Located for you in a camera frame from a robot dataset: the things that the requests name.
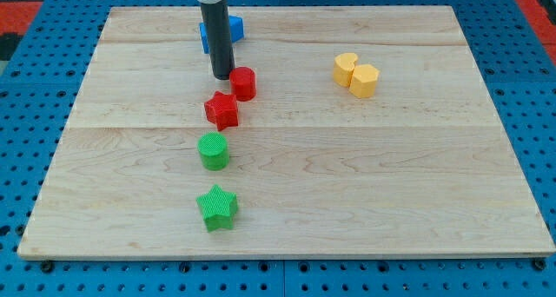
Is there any yellow hexagon block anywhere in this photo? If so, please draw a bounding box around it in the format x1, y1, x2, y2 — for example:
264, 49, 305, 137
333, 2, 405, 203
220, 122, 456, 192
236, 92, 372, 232
348, 64, 380, 98

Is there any light wooden board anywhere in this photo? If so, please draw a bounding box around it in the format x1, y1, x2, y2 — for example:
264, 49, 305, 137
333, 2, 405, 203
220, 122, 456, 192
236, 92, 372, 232
18, 6, 555, 261

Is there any green cylinder block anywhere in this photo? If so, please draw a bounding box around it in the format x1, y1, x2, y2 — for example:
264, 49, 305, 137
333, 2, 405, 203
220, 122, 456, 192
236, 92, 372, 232
197, 132, 229, 171

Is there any green star block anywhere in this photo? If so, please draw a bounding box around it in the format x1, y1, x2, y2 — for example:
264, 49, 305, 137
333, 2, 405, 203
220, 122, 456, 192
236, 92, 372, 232
196, 184, 238, 233

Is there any red cylinder block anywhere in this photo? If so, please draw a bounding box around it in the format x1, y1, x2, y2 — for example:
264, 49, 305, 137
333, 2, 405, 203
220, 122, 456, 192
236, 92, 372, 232
229, 67, 256, 102

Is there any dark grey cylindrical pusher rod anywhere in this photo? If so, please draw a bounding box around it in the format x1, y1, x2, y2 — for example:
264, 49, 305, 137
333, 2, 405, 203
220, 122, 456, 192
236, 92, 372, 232
201, 0, 235, 80

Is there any red star block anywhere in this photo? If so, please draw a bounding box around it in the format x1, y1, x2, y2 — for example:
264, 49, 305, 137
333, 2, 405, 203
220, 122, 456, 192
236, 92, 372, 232
204, 91, 239, 131

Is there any blue block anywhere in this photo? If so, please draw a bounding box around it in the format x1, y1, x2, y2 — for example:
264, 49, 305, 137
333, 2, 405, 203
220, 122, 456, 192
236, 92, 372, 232
199, 16, 244, 54

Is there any yellow heart block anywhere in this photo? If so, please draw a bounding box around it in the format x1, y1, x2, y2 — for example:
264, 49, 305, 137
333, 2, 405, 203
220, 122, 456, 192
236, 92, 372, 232
332, 52, 359, 88

